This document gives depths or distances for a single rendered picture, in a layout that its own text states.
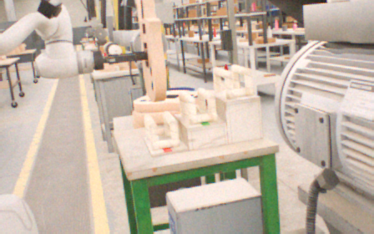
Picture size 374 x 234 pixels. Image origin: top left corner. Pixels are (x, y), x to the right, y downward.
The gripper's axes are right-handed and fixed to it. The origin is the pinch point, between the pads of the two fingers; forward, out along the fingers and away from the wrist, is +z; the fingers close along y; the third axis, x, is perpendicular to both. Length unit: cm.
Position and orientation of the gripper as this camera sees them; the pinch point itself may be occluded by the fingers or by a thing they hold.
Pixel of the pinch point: (144, 55)
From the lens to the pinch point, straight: 176.1
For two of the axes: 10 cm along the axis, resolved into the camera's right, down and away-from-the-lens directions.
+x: -0.9, -9.8, -2.0
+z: 9.7, -1.3, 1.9
